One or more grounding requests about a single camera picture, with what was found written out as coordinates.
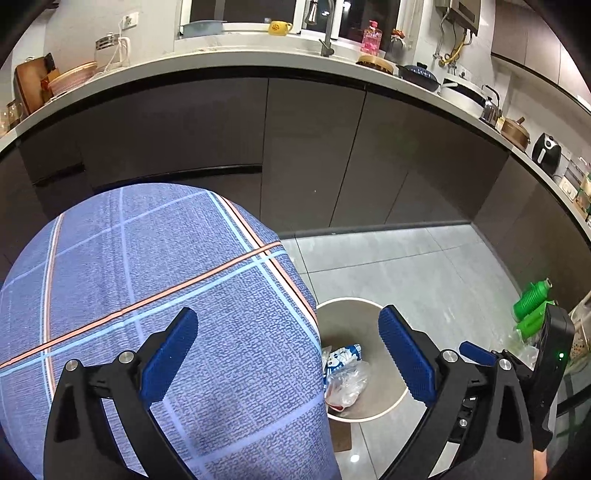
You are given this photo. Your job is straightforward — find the clear plastic bag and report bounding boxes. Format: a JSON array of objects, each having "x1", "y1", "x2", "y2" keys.
[{"x1": 324, "y1": 362, "x2": 369, "y2": 409}]

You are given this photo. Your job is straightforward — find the wall water heater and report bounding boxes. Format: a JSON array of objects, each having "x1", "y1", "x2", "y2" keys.
[{"x1": 434, "y1": 0, "x2": 481, "y2": 36}]

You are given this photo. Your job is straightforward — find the pink basket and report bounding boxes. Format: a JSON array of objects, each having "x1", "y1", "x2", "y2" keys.
[{"x1": 47, "y1": 62, "x2": 98, "y2": 97}]

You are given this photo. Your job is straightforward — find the blue and white packet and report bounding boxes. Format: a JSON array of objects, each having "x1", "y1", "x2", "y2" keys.
[{"x1": 322, "y1": 344, "x2": 363, "y2": 384}]

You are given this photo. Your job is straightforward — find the kitchen window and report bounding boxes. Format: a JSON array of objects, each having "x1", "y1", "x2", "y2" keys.
[{"x1": 180, "y1": 0, "x2": 426, "y2": 47}]

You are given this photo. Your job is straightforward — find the wooden knife block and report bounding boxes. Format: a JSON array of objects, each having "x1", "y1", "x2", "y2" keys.
[{"x1": 44, "y1": 53, "x2": 61, "y2": 100}]

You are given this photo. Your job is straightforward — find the metal stovetop kettle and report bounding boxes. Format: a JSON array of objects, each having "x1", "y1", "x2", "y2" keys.
[{"x1": 480, "y1": 84, "x2": 503, "y2": 125}]

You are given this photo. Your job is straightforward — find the yellow hose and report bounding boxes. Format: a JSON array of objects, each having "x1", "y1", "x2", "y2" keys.
[{"x1": 438, "y1": 32, "x2": 474, "y2": 66}]

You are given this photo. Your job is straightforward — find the metal faucet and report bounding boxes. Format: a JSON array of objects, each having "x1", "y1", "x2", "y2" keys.
[{"x1": 305, "y1": 0, "x2": 336, "y2": 59}]

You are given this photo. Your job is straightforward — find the grey-blue basin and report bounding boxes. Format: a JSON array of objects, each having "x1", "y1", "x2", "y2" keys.
[{"x1": 180, "y1": 20, "x2": 228, "y2": 38}]

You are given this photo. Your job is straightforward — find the white frying pan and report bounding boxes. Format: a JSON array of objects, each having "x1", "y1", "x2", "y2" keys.
[{"x1": 438, "y1": 78, "x2": 488, "y2": 108}]

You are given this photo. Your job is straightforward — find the beige mesh basket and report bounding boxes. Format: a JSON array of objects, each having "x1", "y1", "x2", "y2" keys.
[{"x1": 570, "y1": 291, "x2": 591, "y2": 371}]

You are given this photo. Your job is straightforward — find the person's right forearm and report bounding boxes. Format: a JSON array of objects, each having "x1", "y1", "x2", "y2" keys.
[{"x1": 532, "y1": 449, "x2": 552, "y2": 480}]

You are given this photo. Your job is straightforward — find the round wooden container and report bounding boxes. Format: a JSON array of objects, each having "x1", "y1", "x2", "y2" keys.
[{"x1": 356, "y1": 54, "x2": 395, "y2": 75}]

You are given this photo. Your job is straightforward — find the dark kitchen base cabinets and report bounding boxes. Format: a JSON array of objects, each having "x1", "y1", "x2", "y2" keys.
[{"x1": 0, "y1": 76, "x2": 591, "y2": 243}]

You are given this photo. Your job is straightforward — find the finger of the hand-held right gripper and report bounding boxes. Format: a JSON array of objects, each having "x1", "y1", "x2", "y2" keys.
[{"x1": 459, "y1": 340, "x2": 537, "y2": 385}]

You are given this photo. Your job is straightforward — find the blue plaid tablecloth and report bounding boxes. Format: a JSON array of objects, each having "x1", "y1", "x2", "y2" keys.
[{"x1": 0, "y1": 183, "x2": 342, "y2": 480}]

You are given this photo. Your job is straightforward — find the glass jar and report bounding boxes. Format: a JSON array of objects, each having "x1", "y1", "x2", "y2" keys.
[{"x1": 6, "y1": 99, "x2": 27, "y2": 128}]

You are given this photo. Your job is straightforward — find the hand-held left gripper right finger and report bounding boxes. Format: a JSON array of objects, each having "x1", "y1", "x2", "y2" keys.
[{"x1": 379, "y1": 305, "x2": 535, "y2": 480}]

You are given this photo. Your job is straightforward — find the round beige trash bin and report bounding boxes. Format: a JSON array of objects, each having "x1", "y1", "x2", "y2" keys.
[{"x1": 315, "y1": 298, "x2": 411, "y2": 424}]

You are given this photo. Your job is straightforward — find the glass electric kettle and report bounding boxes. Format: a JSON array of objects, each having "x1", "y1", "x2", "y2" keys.
[{"x1": 95, "y1": 32, "x2": 131, "y2": 75}]

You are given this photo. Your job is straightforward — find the dark blue lidded pot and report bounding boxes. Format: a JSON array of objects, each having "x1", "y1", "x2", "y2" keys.
[{"x1": 397, "y1": 63, "x2": 442, "y2": 92}]

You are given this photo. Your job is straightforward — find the brown floor mat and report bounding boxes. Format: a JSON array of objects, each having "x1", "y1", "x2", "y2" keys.
[{"x1": 332, "y1": 419, "x2": 353, "y2": 453}]

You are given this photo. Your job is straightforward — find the small brown-topped bottle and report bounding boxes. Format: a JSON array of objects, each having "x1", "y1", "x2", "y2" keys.
[{"x1": 390, "y1": 29, "x2": 408, "y2": 61}]

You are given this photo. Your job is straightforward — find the grey wall cabinet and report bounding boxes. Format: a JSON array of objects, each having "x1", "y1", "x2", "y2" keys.
[{"x1": 489, "y1": 0, "x2": 591, "y2": 112}]

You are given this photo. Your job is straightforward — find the wooden cutting board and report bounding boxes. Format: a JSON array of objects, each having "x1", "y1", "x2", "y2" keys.
[{"x1": 14, "y1": 58, "x2": 47, "y2": 116}]

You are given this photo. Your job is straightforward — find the white countertop appliance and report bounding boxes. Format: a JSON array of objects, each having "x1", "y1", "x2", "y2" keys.
[{"x1": 561, "y1": 159, "x2": 585, "y2": 199}]

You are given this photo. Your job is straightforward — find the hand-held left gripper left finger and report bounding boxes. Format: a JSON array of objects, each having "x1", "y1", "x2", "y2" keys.
[{"x1": 43, "y1": 307, "x2": 199, "y2": 480}]

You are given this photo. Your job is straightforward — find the green ribbed bottle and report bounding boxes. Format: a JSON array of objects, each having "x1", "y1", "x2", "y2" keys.
[
  {"x1": 516, "y1": 302, "x2": 555, "y2": 340},
  {"x1": 512, "y1": 278, "x2": 554, "y2": 322}
]

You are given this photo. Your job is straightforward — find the black air fryer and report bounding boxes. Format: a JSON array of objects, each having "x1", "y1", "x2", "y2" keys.
[{"x1": 532, "y1": 132, "x2": 563, "y2": 174}]

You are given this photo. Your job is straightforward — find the pink detergent bottle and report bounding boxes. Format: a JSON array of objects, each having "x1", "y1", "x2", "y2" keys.
[{"x1": 361, "y1": 21, "x2": 383, "y2": 56}]

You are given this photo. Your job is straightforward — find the brown lidded pot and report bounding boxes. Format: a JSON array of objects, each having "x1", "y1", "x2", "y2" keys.
[{"x1": 501, "y1": 117, "x2": 532, "y2": 151}]

